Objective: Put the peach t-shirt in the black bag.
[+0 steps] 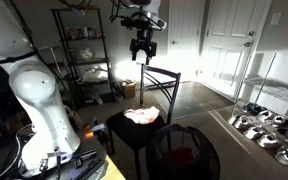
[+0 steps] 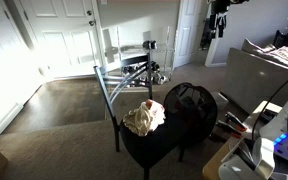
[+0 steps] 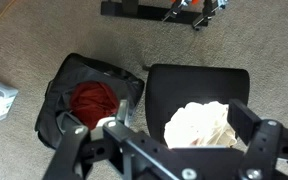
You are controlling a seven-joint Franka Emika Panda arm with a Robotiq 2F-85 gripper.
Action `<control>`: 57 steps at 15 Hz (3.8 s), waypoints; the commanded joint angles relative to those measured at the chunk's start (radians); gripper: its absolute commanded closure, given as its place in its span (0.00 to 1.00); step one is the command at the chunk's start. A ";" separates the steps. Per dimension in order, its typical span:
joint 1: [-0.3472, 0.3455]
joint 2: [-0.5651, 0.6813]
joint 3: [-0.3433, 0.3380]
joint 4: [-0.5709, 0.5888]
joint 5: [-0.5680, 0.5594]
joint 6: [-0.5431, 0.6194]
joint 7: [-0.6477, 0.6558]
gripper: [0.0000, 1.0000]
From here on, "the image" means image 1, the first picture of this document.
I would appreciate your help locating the peach printed t-shirt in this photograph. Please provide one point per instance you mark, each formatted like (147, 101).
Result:
(142, 115)

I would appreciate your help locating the white crumpled plastic bag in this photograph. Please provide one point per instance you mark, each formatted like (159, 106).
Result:
(92, 76)

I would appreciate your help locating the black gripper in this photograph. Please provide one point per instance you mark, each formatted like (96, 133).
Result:
(143, 41)

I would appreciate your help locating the white panelled entry door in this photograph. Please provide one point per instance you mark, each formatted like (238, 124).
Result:
(230, 36)

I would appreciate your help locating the black metal shelf rack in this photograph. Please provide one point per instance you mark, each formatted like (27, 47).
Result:
(97, 61)

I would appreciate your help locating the orange black clamp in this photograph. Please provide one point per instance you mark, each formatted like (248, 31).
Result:
(97, 128)

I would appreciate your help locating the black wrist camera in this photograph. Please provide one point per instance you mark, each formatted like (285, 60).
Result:
(130, 23)

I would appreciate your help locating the white pill bottle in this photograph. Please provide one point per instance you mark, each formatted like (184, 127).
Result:
(84, 32)

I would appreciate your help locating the black mesh laundry bag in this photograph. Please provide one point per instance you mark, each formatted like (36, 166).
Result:
(200, 146)

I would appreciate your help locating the white light switch plate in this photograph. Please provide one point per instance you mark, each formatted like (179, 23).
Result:
(275, 18)

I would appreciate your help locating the dark red bottle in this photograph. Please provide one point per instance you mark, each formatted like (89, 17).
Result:
(71, 33)

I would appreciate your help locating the black metal chair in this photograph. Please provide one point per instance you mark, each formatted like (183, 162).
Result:
(130, 130)

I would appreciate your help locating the red cloth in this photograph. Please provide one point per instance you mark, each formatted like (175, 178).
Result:
(180, 155)

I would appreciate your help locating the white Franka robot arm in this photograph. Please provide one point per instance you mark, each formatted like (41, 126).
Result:
(37, 86)

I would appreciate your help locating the white door with lever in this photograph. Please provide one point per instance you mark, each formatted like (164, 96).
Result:
(184, 30)

